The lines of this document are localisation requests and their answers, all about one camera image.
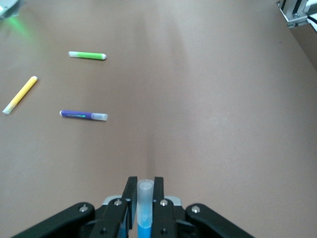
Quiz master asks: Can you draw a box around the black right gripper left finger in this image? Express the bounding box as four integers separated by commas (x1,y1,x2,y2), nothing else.
91,176,138,238

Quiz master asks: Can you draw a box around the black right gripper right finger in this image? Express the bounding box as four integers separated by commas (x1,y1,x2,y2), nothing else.
151,176,189,238

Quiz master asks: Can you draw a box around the blue marker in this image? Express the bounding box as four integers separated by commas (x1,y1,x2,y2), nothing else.
137,179,154,238

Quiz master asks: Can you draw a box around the purple marker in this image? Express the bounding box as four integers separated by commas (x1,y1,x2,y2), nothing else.
59,110,108,122

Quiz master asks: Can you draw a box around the brown table cover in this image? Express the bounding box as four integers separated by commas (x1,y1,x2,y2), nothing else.
0,0,317,238

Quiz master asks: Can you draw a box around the yellow marker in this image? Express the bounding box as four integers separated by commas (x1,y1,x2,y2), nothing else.
1,75,39,116

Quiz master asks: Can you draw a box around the green marker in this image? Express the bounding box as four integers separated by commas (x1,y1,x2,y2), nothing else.
68,51,107,61

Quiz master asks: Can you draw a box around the aluminium frame post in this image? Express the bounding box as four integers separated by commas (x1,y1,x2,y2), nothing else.
276,0,317,28

